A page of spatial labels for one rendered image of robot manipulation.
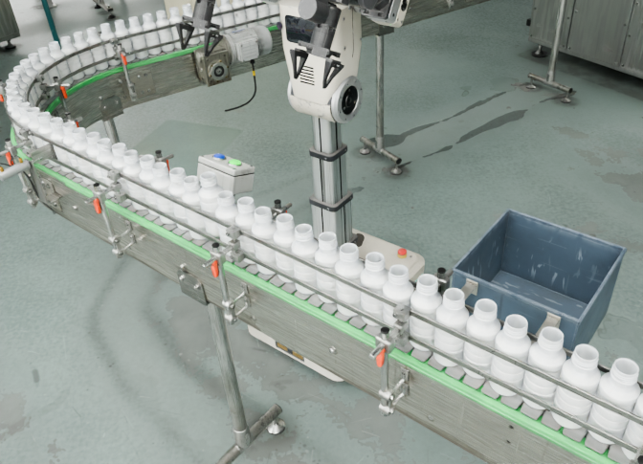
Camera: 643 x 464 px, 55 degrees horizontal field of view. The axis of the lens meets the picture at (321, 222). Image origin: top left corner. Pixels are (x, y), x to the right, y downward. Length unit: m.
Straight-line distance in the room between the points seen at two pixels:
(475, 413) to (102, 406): 1.72
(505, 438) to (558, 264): 0.67
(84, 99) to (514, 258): 1.78
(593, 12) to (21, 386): 4.21
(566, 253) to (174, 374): 1.62
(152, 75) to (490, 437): 2.10
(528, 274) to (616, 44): 3.24
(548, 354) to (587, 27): 4.07
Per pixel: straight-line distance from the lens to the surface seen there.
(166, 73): 2.87
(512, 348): 1.14
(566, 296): 1.86
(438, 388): 1.27
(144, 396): 2.63
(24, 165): 2.01
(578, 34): 5.09
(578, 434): 1.21
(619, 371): 1.09
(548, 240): 1.77
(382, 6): 1.87
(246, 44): 2.80
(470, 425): 1.30
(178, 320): 2.89
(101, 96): 2.78
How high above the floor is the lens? 1.94
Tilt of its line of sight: 36 degrees down
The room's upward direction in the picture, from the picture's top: 4 degrees counter-clockwise
